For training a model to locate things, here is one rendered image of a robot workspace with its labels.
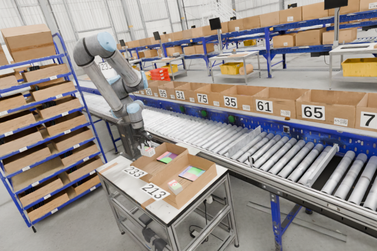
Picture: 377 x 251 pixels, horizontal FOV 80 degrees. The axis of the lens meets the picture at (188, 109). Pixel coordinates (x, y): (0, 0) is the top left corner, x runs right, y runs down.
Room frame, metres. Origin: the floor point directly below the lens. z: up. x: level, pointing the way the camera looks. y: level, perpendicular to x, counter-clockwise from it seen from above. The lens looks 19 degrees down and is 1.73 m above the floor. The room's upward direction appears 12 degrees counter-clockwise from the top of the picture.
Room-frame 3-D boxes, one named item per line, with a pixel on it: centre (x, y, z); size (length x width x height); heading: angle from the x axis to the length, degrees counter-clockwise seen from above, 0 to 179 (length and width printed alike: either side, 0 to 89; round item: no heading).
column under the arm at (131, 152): (1.91, 0.55, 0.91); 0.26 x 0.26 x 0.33; 41
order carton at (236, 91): (2.19, -0.59, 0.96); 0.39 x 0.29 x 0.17; 38
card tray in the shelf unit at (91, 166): (2.54, 1.45, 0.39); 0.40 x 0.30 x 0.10; 129
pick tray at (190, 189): (1.30, 0.13, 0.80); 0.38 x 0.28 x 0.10; 132
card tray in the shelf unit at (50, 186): (2.25, 1.84, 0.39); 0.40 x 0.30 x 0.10; 129
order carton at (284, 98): (1.88, -0.83, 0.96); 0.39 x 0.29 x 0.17; 38
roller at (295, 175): (1.29, -0.72, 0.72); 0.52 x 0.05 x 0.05; 128
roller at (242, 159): (1.59, -0.48, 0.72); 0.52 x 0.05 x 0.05; 128
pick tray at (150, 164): (1.56, 0.30, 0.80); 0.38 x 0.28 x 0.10; 134
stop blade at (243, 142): (1.67, -0.42, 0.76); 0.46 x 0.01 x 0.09; 128
